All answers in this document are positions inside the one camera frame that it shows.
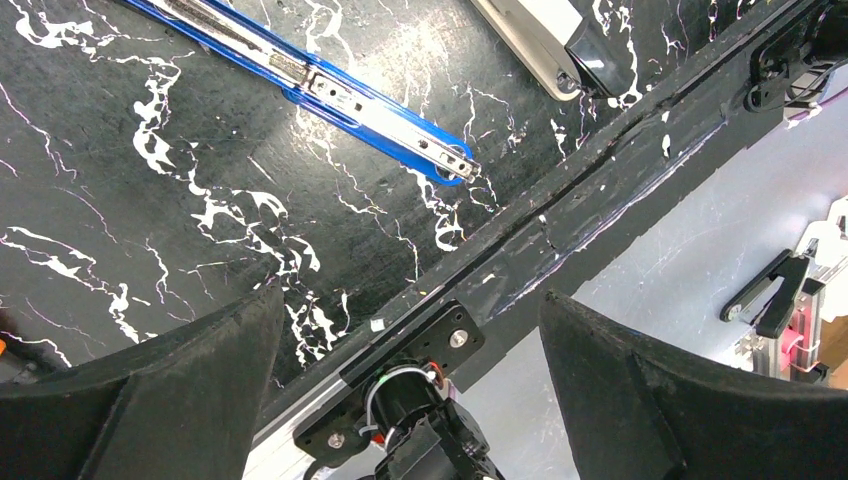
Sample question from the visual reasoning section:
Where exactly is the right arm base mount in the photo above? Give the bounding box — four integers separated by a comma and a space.
745, 1, 847, 113

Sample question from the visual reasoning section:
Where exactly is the black marbled mat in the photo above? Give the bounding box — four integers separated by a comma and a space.
1, 1, 776, 399

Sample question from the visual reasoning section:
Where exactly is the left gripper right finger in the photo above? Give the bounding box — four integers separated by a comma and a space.
539, 291, 847, 479

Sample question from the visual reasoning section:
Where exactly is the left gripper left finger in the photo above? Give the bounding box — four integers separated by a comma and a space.
1, 286, 284, 479

